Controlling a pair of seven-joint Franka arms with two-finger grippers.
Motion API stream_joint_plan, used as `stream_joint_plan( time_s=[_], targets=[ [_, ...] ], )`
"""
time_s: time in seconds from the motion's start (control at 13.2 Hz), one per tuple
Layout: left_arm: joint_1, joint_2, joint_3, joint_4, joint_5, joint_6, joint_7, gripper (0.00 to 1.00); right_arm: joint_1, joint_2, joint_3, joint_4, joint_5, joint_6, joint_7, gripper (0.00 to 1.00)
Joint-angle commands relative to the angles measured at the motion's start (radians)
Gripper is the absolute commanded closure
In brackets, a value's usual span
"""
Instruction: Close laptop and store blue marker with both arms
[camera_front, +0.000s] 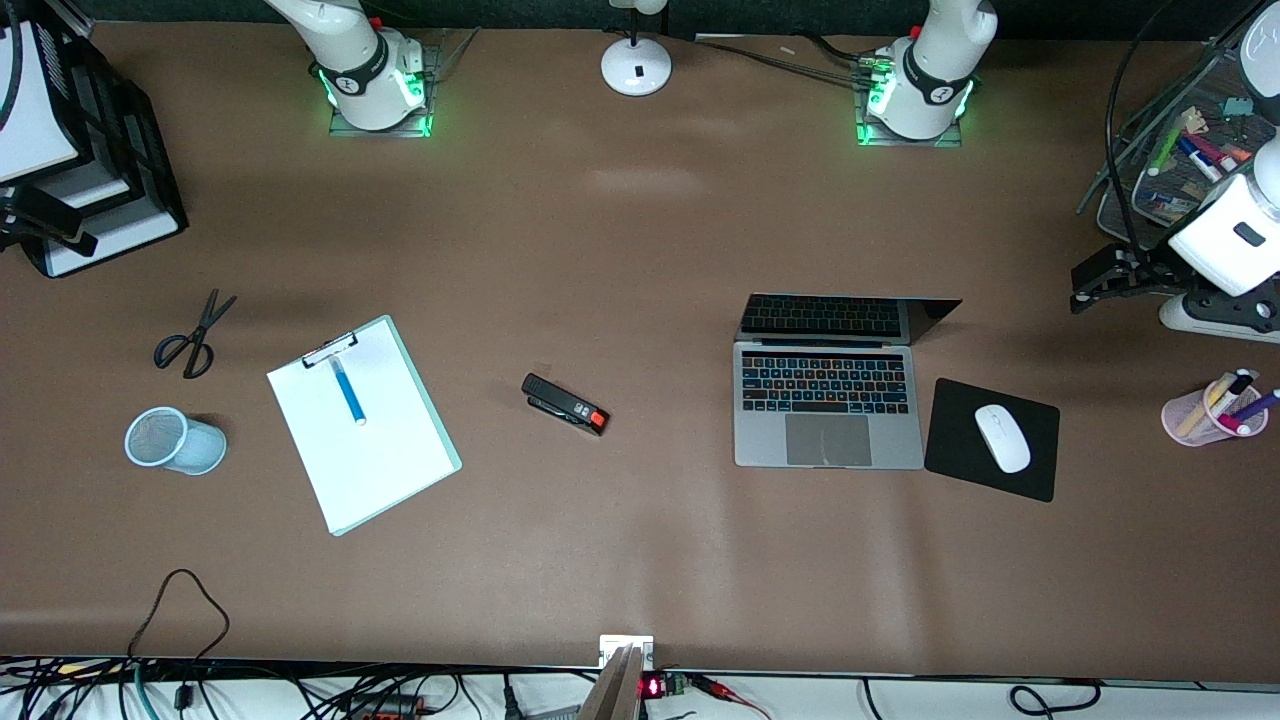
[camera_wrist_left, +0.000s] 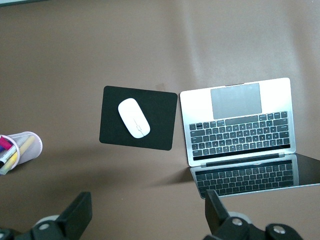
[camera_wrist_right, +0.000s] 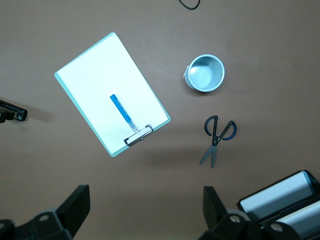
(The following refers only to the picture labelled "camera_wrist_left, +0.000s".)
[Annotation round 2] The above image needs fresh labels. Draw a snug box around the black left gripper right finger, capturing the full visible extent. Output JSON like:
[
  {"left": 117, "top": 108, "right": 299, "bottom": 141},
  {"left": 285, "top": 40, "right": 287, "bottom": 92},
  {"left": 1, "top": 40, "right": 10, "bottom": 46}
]
[{"left": 203, "top": 189, "right": 306, "bottom": 240}]

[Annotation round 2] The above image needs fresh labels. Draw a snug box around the white computer mouse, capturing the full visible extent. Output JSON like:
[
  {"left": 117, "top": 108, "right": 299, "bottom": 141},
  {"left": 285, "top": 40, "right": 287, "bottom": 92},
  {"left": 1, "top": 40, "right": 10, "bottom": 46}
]
[{"left": 117, "top": 97, "right": 151, "bottom": 139}]

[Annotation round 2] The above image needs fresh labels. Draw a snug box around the black mouse pad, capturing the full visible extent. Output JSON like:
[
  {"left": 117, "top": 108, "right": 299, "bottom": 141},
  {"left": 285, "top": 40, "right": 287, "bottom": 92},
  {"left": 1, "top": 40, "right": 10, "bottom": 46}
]
[{"left": 98, "top": 85, "right": 178, "bottom": 152}]

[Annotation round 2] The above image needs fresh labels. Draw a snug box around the yellow pen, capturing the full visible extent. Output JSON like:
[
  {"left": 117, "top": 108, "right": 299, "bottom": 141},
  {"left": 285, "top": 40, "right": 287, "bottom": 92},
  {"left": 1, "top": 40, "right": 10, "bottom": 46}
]
[{"left": 17, "top": 135, "right": 36, "bottom": 156}]

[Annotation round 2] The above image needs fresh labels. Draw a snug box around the silver laptop with black screen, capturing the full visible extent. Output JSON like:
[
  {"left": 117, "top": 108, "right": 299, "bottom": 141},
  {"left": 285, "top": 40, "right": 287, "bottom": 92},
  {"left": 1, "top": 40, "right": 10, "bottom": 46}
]
[{"left": 179, "top": 77, "right": 320, "bottom": 200}]

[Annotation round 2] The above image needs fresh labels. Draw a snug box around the yellow highlighter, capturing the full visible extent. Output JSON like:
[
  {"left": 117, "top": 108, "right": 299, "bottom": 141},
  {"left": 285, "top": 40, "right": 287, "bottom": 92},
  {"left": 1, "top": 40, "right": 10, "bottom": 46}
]
[{"left": 0, "top": 151, "right": 19, "bottom": 174}]

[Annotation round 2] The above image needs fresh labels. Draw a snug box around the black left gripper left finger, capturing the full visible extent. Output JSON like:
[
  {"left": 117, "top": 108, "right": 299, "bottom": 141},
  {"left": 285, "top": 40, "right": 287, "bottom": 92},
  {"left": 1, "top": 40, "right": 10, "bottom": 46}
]
[{"left": 29, "top": 191, "right": 94, "bottom": 240}]

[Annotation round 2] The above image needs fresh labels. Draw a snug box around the magenta marker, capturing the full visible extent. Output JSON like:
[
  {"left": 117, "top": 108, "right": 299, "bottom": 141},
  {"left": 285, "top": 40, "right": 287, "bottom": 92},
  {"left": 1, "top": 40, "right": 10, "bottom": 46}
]
[{"left": 0, "top": 136, "right": 13, "bottom": 152}]

